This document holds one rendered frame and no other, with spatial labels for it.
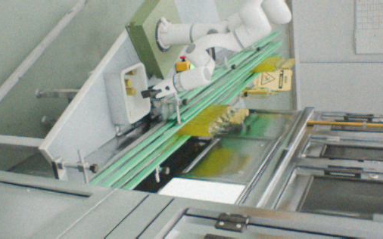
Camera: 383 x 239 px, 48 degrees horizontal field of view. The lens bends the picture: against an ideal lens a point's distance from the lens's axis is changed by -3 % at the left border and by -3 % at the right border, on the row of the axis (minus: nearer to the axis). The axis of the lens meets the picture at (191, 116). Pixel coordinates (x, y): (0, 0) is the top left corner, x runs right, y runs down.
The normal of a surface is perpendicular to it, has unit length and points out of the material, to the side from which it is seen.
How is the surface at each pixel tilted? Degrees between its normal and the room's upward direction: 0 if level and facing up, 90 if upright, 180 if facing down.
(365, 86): 90
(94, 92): 0
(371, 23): 90
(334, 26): 90
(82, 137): 0
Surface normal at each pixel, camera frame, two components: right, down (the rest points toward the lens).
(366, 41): -0.43, 0.35
